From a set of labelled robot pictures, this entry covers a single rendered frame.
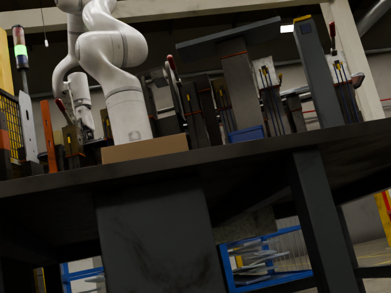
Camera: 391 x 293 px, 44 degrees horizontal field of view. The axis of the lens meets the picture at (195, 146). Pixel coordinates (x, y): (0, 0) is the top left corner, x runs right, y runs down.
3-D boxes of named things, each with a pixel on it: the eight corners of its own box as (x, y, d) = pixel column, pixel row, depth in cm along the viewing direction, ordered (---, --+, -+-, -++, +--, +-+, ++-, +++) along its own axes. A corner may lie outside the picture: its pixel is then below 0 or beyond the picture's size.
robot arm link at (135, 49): (102, 75, 155) (149, 73, 162) (105, 42, 147) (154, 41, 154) (70, 6, 188) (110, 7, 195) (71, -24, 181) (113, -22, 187)
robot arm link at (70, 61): (52, 32, 194) (54, 103, 207) (91, 32, 200) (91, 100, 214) (48, 27, 201) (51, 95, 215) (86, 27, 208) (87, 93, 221)
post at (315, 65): (348, 144, 160) (313, 27, 170) (351, 139, 153) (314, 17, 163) (325, 150, 161) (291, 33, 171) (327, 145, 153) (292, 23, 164)
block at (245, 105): (274, 162, 163) (244, 43, 174) (274, 157, 155) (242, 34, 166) (246, 169, 164) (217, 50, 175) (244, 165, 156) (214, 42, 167)
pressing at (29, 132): (40, 165, 217) (31, 95, 225) (27, 160, 206) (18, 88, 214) (39, 165, 217) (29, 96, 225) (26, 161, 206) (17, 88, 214)
